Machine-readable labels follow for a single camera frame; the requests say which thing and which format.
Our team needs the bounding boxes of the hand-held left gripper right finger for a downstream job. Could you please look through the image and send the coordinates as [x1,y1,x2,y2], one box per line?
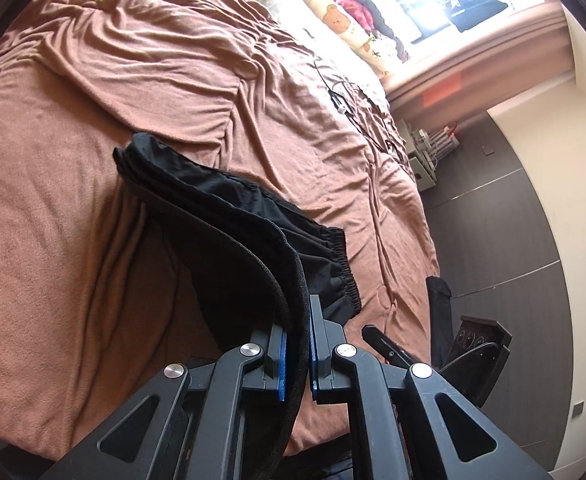
[309,294,554,480]

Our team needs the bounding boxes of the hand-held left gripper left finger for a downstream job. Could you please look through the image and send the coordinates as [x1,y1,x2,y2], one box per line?
[38,324,289,480]

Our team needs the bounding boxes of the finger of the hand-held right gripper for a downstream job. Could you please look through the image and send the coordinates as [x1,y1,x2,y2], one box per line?
[361,325,425,367]

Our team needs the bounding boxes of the black pants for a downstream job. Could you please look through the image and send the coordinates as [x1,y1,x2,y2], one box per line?
[112,131,362,457]

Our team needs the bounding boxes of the small black cloth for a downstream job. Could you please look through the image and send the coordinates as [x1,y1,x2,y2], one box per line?
[425,275,454,367]

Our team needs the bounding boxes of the white bedside table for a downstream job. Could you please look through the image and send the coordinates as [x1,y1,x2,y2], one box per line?
[402,130,448,192]

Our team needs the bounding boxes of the white rack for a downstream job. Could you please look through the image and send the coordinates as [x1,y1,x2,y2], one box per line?
[424,120,462,155]

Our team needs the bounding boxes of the brown blanket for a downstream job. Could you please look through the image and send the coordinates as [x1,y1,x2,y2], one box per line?
[0,0,442,461]

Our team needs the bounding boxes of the pink curtain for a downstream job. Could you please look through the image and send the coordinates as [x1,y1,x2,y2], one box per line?
[387,1,572,112]

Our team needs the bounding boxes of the bear-print pillow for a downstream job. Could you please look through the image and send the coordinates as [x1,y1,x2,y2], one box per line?
[277,0,410,79]

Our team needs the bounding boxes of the beige bed sheet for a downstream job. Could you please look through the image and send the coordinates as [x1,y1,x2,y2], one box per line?
[188,0,390,113]

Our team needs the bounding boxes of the red cloth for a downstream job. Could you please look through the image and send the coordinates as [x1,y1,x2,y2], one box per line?
[335,0,375,24]

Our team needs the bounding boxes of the hanging black clothes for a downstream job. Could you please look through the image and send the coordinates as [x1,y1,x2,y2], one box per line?
[442,0,510,32]

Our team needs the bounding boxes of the black charging cable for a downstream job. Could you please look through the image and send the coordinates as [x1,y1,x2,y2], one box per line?
[312,56,410,157]

